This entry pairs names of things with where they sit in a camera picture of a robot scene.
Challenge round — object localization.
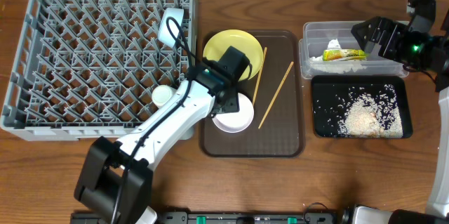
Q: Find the white bowl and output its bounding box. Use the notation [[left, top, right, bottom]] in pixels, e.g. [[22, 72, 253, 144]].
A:
[[212, 93, 255, 133]]

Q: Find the small white cup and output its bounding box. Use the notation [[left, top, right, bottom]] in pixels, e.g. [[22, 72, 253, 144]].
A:
[[152, 85, 176, 108]]

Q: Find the green snack wrapper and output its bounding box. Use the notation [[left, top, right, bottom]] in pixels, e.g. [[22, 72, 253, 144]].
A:
[[322, 49, 367, 61]]

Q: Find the rice food waste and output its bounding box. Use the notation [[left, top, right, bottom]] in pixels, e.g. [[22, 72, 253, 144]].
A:
[[313, 83, 404, 138]]

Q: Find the light blue bowl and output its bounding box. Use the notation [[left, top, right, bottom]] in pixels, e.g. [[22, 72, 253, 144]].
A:
[[157, 8, 184, 48]]

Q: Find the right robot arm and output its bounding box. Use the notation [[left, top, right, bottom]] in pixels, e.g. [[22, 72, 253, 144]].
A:
[[351, 17, 448, 218]]

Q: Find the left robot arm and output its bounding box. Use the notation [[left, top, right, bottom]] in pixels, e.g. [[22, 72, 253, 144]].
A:
[[74, 66, 240, 223]]

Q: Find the clear plastic waste bin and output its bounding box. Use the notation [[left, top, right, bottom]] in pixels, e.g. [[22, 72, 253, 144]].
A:
[[299, 21, 409, 79]]

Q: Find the black food waste tray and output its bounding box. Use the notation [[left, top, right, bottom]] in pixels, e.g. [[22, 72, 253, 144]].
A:
[[311, 76, 413, 138]]

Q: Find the grey plastic dishwasher rack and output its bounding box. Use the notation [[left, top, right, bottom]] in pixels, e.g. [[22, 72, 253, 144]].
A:
[[1, 0, 197, 141]]

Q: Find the brown serving tray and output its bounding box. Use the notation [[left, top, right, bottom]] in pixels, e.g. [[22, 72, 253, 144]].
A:
[[199, 29, 305, 158]]

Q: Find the yellow plate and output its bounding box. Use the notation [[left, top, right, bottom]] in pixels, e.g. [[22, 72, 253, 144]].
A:
[[203, 29, 264, 81]]

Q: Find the left wooden chopstick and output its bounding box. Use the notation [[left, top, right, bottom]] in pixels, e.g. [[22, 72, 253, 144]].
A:
[[252, 47, 267, 106]]

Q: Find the wooden chopstick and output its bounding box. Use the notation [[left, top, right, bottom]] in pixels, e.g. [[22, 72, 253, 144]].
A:
[[252, 47, 267, 106], [257, 61, 294, 129]]

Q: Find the right wooden chopstick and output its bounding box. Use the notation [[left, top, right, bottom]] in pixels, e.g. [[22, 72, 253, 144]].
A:
[[257, 61, 294, 129]]

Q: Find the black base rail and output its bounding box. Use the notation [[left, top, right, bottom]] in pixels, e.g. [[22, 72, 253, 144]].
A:
[[69, 210, 337, 224]]

